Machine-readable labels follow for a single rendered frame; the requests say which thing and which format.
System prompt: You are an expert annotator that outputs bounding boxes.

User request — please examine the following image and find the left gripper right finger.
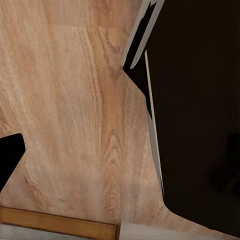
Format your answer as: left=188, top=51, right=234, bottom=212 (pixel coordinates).
left=224, top=133, right=240, bottom=172

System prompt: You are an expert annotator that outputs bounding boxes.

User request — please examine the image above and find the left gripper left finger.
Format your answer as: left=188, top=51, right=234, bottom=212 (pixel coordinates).
left=0, top=133, right=26, bottom=192

